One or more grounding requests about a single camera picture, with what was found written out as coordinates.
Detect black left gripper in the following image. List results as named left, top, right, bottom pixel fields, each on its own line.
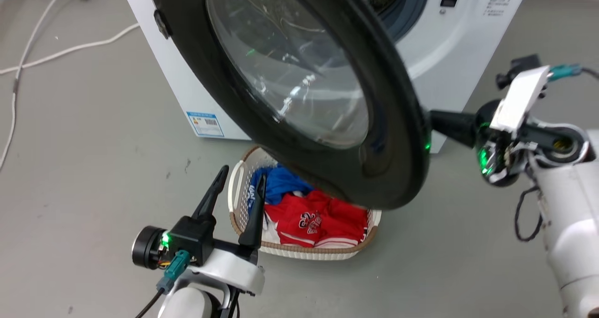
left=131, top=165, right=268, bottom=270

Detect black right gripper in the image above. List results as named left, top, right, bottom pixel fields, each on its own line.
left=428, top=99, right=532, bottom=188

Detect black round glass washer door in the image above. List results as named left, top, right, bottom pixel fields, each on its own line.
left=146, top=0, right=431, bottom=210

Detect white front-load washing machine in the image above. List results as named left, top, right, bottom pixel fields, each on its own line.
left=118, top=0, right=532, bottom=154

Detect white woven laundry basket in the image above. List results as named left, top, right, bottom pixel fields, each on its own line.
left=227, top=145, right=382, bottom=261

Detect blue garment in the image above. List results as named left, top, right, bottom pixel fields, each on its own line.
left=248, top=164, right=315, bottom=214

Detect blue energy label sticker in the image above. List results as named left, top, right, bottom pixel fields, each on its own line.
left=186, top=111, right=225, bottom=138

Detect red basketball jersey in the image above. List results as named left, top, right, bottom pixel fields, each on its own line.
left=263, top=189, right=369, bottom=249

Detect teal left cable connector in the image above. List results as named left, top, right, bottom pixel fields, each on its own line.
left=156, top=250, right=191, bottom=295

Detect teal cable connector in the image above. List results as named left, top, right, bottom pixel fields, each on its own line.
left=156, top=250, right=191, bottom=295
left=547, top=64, right=584, bottom=82

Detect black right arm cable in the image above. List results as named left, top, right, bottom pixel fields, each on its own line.
left=514, top=186, right=544, bottom=243

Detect teal right cable connector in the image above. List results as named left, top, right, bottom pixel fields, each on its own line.
left=547, top=64, right=584, bottom=82

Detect thick white floor cable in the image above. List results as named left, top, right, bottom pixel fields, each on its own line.
left=0, top=23, right=140, bottom=75

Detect thin white floor cable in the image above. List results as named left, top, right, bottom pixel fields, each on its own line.
left=0, top=0, right=75, bottom=170

